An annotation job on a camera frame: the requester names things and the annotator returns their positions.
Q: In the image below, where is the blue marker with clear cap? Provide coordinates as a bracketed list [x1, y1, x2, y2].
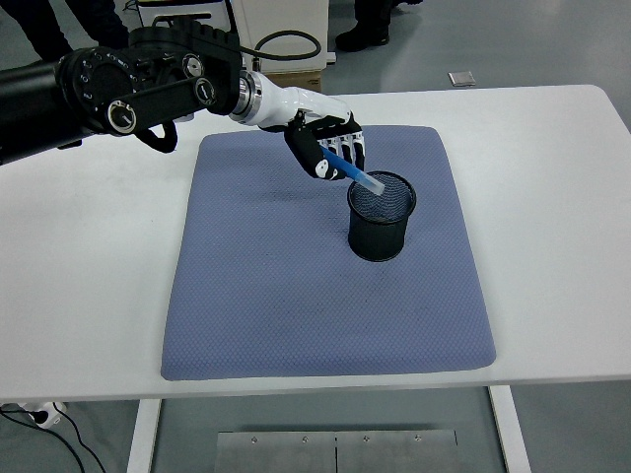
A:
[318, 143, 386, 196]

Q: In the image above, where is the black floor cable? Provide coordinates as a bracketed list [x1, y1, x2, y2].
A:
[0, 403, 107, 473]

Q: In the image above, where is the blue textured mat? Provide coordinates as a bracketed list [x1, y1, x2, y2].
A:
[160, 125, 498, 381]

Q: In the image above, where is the white power strip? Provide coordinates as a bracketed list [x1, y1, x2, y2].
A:
[19, 399, 68, 428]

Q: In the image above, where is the low white appliance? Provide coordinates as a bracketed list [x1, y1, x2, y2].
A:
[139, 0, 236, 29]

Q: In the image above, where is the grey metal plate with screws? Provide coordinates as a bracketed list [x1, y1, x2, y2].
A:
[215, 429, 458, 473]

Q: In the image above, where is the cardboard box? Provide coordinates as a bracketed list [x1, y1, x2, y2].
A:
[265, 71, 325, 96]

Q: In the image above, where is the person with black boots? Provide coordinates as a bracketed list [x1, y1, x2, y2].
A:
[334, 0, 421, 53]

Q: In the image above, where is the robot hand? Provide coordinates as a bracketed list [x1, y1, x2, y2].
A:
[254, 75, 369, 181]

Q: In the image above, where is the white table leg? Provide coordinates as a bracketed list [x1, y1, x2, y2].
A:
[125, 397, 164, 473]
[487, 384, 532, 473]

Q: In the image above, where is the black mesh pen holder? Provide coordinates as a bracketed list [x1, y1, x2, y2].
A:
[346, 170, 418, 262]

